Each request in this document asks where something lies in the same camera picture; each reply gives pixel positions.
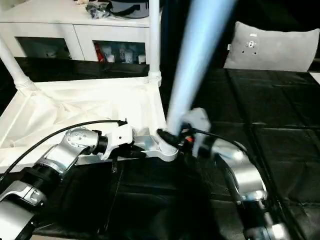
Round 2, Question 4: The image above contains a white plastic table top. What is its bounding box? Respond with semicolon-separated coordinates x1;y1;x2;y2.
0;76;180;174

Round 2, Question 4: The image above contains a white plastic table leg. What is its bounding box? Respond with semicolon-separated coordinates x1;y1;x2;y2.
147;0;163;88
0;37;36;91
159;0;238;156

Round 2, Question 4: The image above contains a black work mat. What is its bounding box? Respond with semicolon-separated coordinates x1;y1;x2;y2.
0;56;320;240

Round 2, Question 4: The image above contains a grey cushion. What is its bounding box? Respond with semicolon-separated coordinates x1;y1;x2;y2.
223;21;320;73

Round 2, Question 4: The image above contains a grey round helmet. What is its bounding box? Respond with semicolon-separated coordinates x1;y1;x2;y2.
109;0;151;19

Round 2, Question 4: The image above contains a dark clutter pile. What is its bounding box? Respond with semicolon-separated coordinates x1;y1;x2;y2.
85;2;111;20

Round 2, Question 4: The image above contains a white glass-door cabinet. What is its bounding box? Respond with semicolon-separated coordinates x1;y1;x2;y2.
0;0;164;65

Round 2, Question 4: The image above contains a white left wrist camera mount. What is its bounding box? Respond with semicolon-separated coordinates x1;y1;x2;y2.
100;123;138;161

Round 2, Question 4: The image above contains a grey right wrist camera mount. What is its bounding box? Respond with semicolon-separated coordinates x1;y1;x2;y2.
184;107;213;157

